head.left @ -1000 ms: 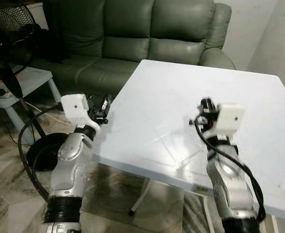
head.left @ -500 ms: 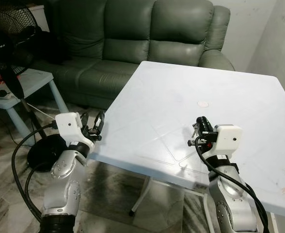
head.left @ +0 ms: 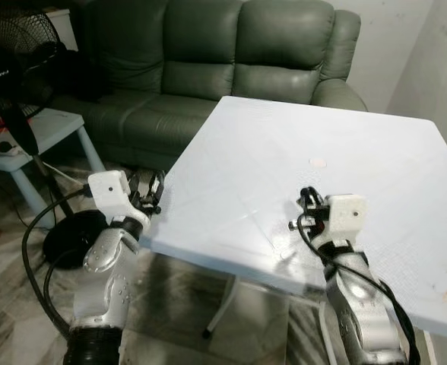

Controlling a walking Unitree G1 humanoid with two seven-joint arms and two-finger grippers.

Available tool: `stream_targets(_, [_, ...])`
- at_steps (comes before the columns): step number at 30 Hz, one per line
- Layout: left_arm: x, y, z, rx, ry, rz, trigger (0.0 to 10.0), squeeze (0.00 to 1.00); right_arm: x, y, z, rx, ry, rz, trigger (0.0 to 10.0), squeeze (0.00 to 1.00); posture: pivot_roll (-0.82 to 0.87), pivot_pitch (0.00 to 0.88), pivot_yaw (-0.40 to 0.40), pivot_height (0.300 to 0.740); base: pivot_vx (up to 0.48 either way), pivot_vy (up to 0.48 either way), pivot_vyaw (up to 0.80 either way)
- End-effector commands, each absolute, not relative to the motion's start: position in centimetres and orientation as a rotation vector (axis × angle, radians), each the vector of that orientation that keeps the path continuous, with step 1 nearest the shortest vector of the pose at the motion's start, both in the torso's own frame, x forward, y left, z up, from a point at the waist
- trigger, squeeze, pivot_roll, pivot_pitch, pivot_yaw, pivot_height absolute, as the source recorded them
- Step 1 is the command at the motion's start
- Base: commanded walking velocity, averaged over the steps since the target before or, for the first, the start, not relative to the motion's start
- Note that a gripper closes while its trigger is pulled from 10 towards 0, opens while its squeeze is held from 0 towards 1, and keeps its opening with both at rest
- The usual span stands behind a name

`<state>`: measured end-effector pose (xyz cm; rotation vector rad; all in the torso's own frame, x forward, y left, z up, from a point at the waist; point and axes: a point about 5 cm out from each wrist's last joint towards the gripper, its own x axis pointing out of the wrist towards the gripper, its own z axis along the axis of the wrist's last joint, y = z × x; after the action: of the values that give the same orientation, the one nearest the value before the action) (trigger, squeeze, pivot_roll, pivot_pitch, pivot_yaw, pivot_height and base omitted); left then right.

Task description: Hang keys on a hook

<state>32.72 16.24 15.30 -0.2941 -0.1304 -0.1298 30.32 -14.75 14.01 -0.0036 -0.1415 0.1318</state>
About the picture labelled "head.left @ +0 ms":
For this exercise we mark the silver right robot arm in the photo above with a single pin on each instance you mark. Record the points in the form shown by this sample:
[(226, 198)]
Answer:
[(360, 304)]

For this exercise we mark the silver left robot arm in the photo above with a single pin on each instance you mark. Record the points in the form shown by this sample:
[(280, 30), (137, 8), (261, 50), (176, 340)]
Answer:
[(106, 289)]

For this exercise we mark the round white table plug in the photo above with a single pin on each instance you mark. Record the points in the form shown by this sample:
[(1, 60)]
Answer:
[(317, 163)]

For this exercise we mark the white folding plastic table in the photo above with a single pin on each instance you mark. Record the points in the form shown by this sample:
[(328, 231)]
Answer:
[(284, 144)]

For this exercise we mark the black standing fan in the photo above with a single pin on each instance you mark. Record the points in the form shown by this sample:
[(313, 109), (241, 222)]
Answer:
[(71, 239)]

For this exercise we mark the small pale blue side table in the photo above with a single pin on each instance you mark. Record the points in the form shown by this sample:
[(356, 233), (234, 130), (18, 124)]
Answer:
[(56, 122)]

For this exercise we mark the dark green leather sofa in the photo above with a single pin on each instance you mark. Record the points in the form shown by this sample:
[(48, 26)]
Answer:
[(201, 38)]

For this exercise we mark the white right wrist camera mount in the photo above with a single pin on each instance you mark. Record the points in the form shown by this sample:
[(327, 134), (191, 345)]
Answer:
[(345, 217)]

